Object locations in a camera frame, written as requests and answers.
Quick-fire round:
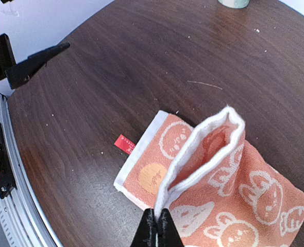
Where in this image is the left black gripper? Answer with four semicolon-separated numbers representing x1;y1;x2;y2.
0;33;70;90

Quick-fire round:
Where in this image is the orange patterned towel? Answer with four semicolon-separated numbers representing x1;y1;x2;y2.
114;106;304;246

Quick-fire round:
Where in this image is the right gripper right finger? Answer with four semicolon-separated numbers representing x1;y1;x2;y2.
157;208;184;247

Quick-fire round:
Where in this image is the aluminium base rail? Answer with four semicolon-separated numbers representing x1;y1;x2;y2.
0;94;62;246

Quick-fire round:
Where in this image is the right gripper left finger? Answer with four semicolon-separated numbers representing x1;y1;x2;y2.
130;208;158;247

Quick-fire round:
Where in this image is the beige ceramic mug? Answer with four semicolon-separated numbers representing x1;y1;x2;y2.
218;0;249;9

